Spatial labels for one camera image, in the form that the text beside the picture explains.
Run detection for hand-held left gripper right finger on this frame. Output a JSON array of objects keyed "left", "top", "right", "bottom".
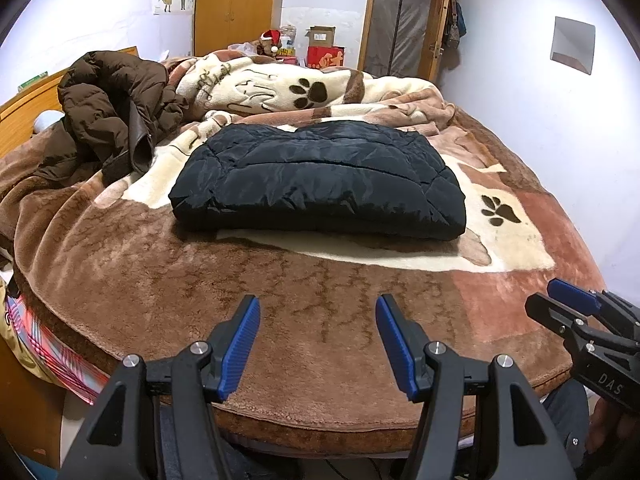
[{"left": 375, "top": 294, "right": 578, "bottom": 480}]

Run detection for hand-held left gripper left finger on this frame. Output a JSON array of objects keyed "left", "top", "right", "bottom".
[{"left": 62, "top": 294, "right": 262, "bottom": 480}]

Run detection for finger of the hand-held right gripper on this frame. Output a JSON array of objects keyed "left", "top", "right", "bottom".
[
  {"left": 525, "top": 292, "right": 601, "bottom": 347},
  {"left": 546, "top": 278, "right": 640, "bottom": 346}
]

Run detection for black puffer jacket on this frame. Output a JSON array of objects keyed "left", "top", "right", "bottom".
[{"left": 168, "top": 122, "right": 467, "bottom": 241}]

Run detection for person's right hand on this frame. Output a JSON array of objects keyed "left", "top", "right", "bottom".
[{"left": 585, "top": 400, "right": 640, "bottom": 461}]

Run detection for person's blue jeans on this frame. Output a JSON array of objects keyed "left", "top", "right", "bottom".
[{"left": 542, "top": 377, "right": 593, "bottom": 480}]

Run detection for paw print fleece blanket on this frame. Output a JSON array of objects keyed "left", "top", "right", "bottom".
[{"left": 0, "top": 50, "right": 608, "bottom": 448}]

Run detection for plaid bed sheet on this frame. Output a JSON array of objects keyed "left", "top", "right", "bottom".
[{"left": 5, "top": 292, "right": 108, "bottom": 406}]

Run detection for yellow printed cloth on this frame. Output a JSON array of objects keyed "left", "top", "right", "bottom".
[{"left": 0, "top": 280, "right": 21, "bottom": 346}]

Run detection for brown puffer jacket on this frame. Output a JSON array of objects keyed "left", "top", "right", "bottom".
[{"left": 31, "top": 51, "right": 188, "bottom": 186}]

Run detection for white pillow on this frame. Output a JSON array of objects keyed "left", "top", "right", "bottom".
[{"left": 32, "top": 110, "right": 63, "bottom": 133}]

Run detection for red box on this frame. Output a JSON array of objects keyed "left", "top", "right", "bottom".
[{"left": 306, "top": 45, "right": 347, "bottom": 70}]

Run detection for wooden door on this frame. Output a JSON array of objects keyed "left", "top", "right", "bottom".
[
  {"left": 434, "top": 0, "right": 455, "bottom": 86},
  {"left": 363, "top": 0, "right": 448, "bottom": 81}
]

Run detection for open cardboard box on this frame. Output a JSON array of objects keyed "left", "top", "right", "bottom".
[{"left": 305, "top": 26, "right": 337, "bottom": 51}]

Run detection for grey door curtain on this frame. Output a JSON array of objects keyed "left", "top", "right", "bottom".
[{"left": 372, "top": 0, "right": 435, "bottom": 78}]

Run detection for green packet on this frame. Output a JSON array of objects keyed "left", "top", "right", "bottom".
[{"left": 17, "top": 71, "right": 51, "bottom": 92}]

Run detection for wooden wardrobe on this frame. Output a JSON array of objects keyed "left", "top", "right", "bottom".
[{"left": 194, "top": 0, "right": 287, "bottom": 58}]

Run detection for grey wall panel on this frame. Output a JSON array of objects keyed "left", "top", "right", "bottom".
[{"left": 550, "top": 16, "right": 596, "bottom": 77}]

